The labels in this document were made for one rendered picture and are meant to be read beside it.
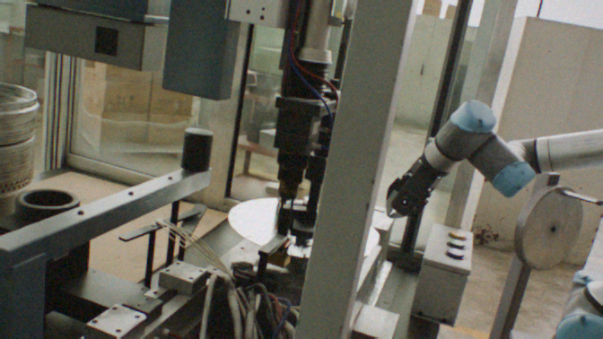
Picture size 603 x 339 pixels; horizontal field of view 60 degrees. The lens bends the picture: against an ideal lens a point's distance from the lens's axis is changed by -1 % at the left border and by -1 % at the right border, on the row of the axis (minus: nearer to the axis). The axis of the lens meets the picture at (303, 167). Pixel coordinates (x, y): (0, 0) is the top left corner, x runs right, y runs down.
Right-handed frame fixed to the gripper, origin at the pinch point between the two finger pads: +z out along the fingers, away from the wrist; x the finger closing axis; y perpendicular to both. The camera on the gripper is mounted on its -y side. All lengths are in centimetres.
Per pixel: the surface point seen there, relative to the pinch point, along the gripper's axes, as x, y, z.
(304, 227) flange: 12.6, -21.2, -2.6
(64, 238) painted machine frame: 34, -64, -21
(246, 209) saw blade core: 25.5, -21.5, 5.5
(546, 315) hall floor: -114, 150, 132
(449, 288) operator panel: -21.0, -3.3, 2.9
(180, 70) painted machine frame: 43, -33, -28
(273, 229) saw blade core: 17.2, -25.5, -1.0
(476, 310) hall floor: -78, 123, 138
